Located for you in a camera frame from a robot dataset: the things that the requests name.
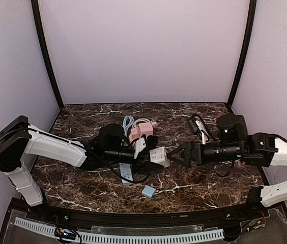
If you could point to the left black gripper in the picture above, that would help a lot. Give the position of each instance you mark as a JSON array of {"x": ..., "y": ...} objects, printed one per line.
[{"x": 145, "y": 156}]

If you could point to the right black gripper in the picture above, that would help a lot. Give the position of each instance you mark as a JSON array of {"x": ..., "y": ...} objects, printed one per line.
[{"x": 194, "y": 153}]

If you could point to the blue power strip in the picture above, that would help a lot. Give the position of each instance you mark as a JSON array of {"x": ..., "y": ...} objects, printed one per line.
[{"x": 125, "y": 172}]

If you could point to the white cube socket adapter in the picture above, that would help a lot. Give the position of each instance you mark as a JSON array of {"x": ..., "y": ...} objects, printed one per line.
[{"x": 158, "y": 156}]

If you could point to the small blue plug adapter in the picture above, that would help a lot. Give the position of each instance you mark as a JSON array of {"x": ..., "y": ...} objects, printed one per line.
[{"x": 148, "y": 191}]

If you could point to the pink round power socket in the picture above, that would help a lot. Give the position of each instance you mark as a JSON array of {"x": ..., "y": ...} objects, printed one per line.
[{"x": 133, "y": 137}]

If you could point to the pink cube socket adapter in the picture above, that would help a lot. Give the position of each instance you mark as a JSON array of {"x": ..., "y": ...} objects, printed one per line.
[{"x": 145, "y": 129}]

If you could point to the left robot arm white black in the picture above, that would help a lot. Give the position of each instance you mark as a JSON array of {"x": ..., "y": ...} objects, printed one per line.
[{"x": 111, "y": 146}]

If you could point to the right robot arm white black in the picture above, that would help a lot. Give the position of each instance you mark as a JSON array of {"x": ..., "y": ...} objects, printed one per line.
[{"x": 259, "y": 149}]

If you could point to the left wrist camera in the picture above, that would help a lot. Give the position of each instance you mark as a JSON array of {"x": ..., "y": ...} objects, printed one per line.
[{"x": 139, "y": 146}]

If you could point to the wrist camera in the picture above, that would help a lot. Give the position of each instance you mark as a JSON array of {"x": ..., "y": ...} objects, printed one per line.
[
  {"x": 139, "y": 146},
  {"x": 199, "y": 128}
]

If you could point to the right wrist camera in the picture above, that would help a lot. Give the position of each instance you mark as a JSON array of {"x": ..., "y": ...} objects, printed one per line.
[{"x": 199, "y": 128}]

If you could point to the black front frame rail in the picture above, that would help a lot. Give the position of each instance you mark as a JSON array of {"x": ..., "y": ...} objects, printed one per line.
[{"x": 225, "y": 217}]

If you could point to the left black frame post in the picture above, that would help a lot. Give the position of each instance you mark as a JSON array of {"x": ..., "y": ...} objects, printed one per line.
[{"x": 45, "y": 53}]

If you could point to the black frame post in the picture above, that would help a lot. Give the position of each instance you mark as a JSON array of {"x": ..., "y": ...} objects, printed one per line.
[
  {"x": 45, "y": 53},
  {"x": 243, "y": 54}
]

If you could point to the right black frame post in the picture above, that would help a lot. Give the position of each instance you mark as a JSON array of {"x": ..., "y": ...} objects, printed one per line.
[{"x": 243, "y": 54}]

